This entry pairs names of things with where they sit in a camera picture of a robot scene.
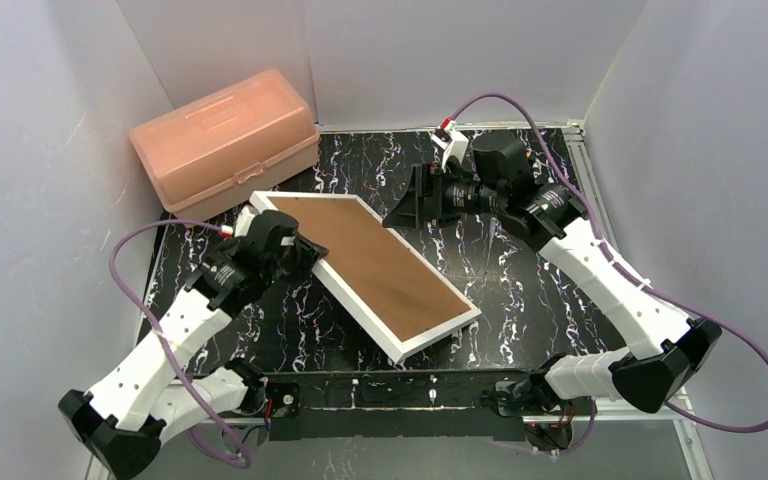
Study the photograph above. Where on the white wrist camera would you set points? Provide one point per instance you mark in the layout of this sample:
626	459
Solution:
242	225
454	146

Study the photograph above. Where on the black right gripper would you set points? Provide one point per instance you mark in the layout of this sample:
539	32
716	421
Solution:
428	196

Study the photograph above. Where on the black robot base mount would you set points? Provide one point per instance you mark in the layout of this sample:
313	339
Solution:
406	403

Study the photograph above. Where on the white picture frame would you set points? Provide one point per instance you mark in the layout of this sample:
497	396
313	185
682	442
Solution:
402	301

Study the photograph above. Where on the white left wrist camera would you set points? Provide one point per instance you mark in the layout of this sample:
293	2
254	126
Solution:
242	225

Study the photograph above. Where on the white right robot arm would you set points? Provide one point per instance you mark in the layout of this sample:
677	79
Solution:
664	346

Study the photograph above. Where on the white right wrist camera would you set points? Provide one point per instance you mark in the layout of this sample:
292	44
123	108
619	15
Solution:
454	146

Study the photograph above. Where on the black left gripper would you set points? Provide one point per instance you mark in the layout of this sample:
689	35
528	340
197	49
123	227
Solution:
301	250

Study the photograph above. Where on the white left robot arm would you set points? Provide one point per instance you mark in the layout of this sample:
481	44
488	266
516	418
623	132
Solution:
125	418

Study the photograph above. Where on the aluminium rail frame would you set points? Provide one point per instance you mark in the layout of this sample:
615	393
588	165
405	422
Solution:
126	417

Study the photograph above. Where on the pink plastic storage box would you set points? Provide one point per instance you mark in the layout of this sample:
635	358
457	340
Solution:
210	155

